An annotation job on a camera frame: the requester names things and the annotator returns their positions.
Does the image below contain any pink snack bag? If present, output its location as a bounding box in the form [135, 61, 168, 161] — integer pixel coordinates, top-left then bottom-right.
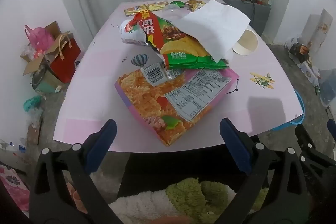
[114, 67, 240, 147]

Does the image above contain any white tissue paper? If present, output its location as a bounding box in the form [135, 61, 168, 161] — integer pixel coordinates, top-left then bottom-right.
[175, 0, 251, 63]

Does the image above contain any pink plastic bag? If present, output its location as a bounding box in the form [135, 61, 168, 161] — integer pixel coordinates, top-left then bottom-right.
[24, 25, 55, 50]

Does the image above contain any cardboard box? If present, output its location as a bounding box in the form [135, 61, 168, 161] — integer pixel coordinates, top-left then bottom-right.
[20, 21, 75, 76]

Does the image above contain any teal gift box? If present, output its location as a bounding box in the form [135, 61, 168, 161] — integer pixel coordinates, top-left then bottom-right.
[31, 67, 63, 94]

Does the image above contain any teal plastic bag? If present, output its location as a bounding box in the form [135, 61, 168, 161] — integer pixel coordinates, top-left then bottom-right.
[23, 95, 44, 112]

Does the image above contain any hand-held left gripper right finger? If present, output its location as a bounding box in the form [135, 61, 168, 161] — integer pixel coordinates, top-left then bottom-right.
[219, 118, 309, 224]

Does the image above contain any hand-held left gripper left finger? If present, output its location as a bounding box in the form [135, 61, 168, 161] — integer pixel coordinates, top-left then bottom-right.
[28, 119, 124, 224]

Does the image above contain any yellow biscuit packet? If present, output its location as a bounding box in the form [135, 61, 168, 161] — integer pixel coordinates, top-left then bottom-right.
[124, 1, 168, 17]

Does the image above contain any red gift bag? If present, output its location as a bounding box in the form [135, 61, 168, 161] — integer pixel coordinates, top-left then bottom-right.
[50, 32, 82, 83]

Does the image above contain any blue plastic basket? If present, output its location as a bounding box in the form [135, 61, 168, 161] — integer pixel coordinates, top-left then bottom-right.
[270, 89, 306, 131]

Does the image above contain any dark printed box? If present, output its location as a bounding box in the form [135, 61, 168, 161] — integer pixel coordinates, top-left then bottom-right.
[289, 43, 310, 63]

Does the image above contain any grey cabinet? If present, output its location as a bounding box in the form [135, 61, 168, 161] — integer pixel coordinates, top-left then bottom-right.
[220, 0, 272, 37]

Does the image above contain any white paper cup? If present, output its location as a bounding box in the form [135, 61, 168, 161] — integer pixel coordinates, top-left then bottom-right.
[231, 29, 258, 56]

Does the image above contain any fuzzy white green garment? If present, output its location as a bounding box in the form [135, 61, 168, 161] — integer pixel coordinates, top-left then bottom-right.
[109, 178, 268, 224]

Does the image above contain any clear plastic container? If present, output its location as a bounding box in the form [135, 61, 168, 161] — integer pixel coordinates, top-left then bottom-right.
[319, 69, 336, 106]

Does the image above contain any yellow brown snack wrapper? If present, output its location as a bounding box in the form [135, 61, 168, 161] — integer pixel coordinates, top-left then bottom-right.
[185, 0, 206, 11]

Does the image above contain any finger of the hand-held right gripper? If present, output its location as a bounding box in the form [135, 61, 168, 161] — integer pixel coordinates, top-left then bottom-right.
[326, 108, 336, 142]
[294, 124, 336, 180]

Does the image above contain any green potato chip bag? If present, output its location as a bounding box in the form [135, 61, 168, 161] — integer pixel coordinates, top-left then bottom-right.
[131, 11, 230, 71]

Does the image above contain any pink floral mat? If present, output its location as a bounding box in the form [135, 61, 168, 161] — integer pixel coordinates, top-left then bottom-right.
[0, 161, 29, 211]

